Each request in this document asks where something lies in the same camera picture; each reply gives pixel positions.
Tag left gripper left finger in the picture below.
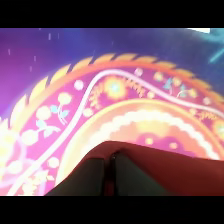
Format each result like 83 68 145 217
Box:
45 157 108 197

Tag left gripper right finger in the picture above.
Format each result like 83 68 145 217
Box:
111 151 174 197

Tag dark red garment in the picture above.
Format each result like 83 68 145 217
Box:
83 140 224 197

